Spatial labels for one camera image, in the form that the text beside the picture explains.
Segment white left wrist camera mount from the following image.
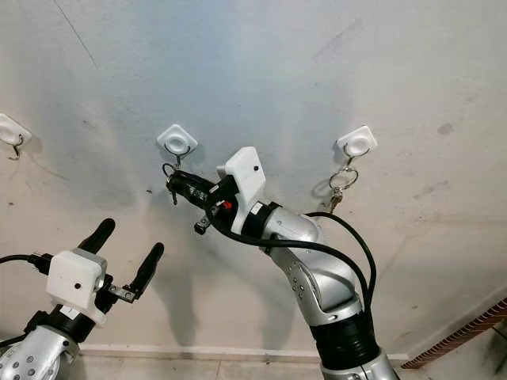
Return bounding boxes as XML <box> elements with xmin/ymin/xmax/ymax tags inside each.
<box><xmin>46</xmin><ymin>248</ymin><xmax>108</xmax><ymax>325</ymax></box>

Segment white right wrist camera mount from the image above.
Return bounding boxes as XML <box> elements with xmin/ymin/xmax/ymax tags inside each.
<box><xmin>218</xmin><ymin>146</ymin><xmax>266</xmax><ymax>215</ymax></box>

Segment maroon tiled pillar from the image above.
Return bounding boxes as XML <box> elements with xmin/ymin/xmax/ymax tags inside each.
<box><xmin>400</xmin><ymin>297</ymin><xmax>507</xmax><ymax>371</ymax></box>

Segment white square wall hook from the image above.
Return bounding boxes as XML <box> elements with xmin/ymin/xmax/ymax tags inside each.
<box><xmin>0</xmin><ymin>113</ymin><xmax>32</xmax><ymax>161</ymax></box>
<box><xmin>157</xmin><ymin>123</ymin><xmax>199</xmax><ymax>169</ymax></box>
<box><xmin>335</xmin><ymin>125</ymin><xmax>378</xmax><ymax>167</ymax></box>

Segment silver keys on ring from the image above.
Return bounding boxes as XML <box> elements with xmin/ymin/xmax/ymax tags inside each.
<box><xmin>317</xmin><ymin>162</ymin><xmax>359</xmax><ymax>215</ymax></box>

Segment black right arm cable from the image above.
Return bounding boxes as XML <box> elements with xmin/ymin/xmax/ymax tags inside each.
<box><xmin>206</xmin><ymin>210</ymin><xmax>377</xmax><ymax>314</ymax></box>

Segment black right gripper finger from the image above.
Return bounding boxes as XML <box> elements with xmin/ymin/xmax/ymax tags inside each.
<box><xmin>170</xmin><ymin>170</ymin><xmax>223</xmax><ymax>196</ymax></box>
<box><xmin>167</xmin><ymin>185</ymin><xmax>221</xmax><ymax>208</ymax></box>

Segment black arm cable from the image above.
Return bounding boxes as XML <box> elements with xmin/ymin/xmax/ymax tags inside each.
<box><xmin>206</xmin><ymin>210</ymin><xmax>377</xmax><ymax>314</ymax></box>
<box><xmin>0</xmin><ymin>252</ymin><xmax>52</xmax><ymax>267</ymax></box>

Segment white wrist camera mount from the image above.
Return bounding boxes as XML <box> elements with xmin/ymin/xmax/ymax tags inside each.
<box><xmin>46</xmin><ymin>248</ymin><xmax>108</xmax><ymax>325</ymax></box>
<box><xmin>218</xmin><ymin>146</ymin><xmax>266</xmax><ymax>215</ymax></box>

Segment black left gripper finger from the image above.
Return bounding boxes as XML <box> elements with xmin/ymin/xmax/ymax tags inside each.
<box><xmin>131</xmin><ymin>242</ymin><xmax>166</xmax><ymax>298</ymax></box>
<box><xmin>78</xmin><ymin>218</ymin><xmax>116</xmax><ymax>254</ymax></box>

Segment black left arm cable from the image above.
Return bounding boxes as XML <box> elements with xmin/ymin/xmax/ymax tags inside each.
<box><xmin>0</xmin><ymin>252</ymin><xmax>52</xmax><ymax>267</ymax></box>

